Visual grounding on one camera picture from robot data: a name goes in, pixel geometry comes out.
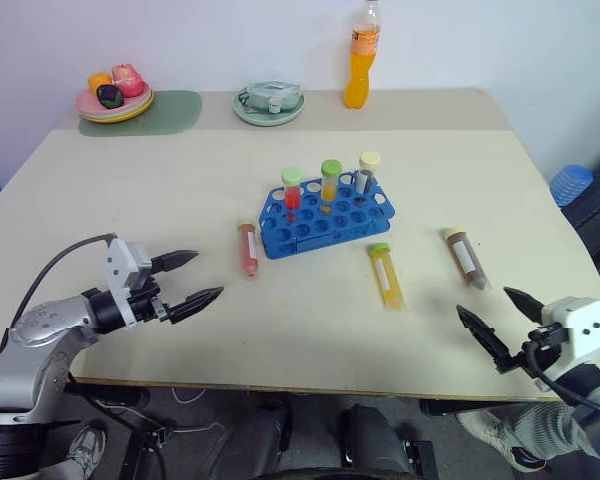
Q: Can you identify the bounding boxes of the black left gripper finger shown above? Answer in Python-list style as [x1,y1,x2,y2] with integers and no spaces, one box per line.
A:
[149,249,200,275]
[167,285,226,327]

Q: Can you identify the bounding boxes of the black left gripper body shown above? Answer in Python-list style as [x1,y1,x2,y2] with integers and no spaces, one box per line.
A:
[127,273,177,327]

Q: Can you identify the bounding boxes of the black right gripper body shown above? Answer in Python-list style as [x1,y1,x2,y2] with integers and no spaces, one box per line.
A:
[508,322,570,382]

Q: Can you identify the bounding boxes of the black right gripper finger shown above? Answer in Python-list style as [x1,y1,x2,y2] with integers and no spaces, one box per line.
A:
[502,285,545,325]
[455,304,520,375]

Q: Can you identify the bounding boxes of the pink liquid tube pink cap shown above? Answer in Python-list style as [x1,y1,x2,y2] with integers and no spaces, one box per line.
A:
[235,218,262,282]

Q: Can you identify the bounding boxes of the brown liquid tube tan cap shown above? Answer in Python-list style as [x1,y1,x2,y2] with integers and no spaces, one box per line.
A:
[442,226,493,293]

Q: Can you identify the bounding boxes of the yellow liquid tube green cap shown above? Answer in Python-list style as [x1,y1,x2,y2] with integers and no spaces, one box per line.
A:
[367,241,407,313]

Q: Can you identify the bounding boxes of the red liquid tube green cap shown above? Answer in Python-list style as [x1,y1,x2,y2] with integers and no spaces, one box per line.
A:
[280,167,304,211]

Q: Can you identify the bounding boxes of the blue test tube rack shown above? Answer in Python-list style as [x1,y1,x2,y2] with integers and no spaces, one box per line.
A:
[257,171,397,261]

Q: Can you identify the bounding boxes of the orange liquid tube green cap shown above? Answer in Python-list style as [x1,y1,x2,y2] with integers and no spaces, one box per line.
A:
[320,159,343,203]

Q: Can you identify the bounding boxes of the dark liquid tube yellow cap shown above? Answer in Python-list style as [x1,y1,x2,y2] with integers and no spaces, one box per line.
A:
[354,150,382,196]

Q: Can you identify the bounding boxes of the gray trouser leg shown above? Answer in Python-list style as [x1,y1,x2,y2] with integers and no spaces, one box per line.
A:
[493,398,600,462]

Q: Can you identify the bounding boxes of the gray sneaker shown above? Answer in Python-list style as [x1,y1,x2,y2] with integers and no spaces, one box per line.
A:
[456,408,507,452]
[66,423,108,480]

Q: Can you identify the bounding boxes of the black chair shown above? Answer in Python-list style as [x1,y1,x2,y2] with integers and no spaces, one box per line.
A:
[559,151,600,307]

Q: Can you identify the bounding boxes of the blue stacked stools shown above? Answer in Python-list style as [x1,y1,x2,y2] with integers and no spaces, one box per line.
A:
[549,164,596,208]

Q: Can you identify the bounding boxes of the green placemat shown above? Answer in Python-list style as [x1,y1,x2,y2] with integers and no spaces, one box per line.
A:
[77,89,204,138]

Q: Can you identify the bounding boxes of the dark rounded shape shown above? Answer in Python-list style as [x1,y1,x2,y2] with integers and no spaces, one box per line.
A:
[339,402,417,477]

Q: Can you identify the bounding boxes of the yellow plate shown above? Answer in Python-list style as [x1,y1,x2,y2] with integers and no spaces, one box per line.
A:
[82,89,157,124]

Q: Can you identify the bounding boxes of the pale green plate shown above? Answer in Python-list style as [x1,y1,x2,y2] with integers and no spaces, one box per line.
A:
[231,86,307,128]

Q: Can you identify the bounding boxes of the pink plate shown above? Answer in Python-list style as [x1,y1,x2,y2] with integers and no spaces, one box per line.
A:
[75,84,154,119]

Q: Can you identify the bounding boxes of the dark purple mangosteen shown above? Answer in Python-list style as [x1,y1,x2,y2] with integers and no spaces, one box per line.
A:
[95,84,127,109]

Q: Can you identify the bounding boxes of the red apple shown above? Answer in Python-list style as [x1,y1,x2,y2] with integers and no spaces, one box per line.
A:
[110,62,147,99]

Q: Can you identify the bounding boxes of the clear plastic packet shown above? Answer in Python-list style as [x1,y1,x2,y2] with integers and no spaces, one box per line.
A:
[236,80,304,115]

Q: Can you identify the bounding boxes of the orange fruit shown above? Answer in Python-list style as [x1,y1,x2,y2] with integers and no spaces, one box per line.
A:
[86,71,114,94]

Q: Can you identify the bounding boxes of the orange soda bottle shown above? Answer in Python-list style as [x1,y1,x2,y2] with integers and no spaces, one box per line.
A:
[343,0,383,111]

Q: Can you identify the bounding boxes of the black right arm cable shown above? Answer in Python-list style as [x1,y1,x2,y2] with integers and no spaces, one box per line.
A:
[522,338,600,417]

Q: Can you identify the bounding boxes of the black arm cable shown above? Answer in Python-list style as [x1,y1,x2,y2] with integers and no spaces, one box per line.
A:
[522,338,600,417]
[0,231,119,355]

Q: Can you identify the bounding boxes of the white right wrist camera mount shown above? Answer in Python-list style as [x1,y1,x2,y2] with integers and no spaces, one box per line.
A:
[538,296,600,382]

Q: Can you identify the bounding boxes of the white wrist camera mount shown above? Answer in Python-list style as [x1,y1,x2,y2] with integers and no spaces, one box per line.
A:
[538,296,600,382]
[101,238,154,330]

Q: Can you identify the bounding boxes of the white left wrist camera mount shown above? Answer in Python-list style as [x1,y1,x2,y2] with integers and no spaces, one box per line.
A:
[101,238,154,330]

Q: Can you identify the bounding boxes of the black metal stand frame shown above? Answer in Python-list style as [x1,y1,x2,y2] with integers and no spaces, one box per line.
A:
[63,381,177,454]

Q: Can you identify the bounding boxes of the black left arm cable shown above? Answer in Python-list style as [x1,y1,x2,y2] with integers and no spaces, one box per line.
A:
[0,231,119,355]

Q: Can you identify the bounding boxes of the white floor cable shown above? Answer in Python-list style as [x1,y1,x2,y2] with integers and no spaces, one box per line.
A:
[149,387,231,456]

